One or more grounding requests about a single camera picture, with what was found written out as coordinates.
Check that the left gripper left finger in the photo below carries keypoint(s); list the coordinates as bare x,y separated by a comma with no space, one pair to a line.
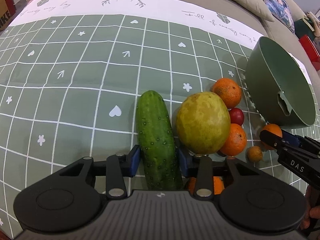
75,195

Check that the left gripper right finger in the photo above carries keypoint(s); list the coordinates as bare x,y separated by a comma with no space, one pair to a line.
253,201

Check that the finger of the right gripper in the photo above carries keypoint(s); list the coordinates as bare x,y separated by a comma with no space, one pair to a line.
273,141
290,137

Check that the orange mandarin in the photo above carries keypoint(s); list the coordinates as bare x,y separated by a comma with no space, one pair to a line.
236,141
228,90
217,182
273,128

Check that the small brown kiwi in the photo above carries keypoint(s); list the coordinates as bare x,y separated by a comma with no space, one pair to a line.
254,154

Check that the red cherry tomato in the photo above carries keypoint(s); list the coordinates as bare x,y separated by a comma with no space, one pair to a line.
236,116

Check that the green colander bowl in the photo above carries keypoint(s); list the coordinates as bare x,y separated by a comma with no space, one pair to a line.
277,86

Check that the orange mandarin top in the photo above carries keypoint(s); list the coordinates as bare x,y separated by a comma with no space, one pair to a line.
228,90

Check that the yellow-green pear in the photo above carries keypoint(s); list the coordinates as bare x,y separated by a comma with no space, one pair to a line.
203,123

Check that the green cucumber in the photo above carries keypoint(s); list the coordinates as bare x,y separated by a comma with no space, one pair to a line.
156,140

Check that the person's right hand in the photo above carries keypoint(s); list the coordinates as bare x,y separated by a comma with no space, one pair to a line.
312,211

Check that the red box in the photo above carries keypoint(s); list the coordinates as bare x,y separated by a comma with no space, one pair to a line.
309,48

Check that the dark green bag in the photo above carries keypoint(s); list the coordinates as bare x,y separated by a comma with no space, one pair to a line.
303,27

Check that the blue floral cushion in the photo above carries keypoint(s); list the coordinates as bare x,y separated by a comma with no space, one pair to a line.
280,10

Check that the green checked tablecloth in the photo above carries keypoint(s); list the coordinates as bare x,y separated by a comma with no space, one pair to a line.
72,72

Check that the brown Nike paper bag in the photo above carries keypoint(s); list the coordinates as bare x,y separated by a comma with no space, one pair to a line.
7,10

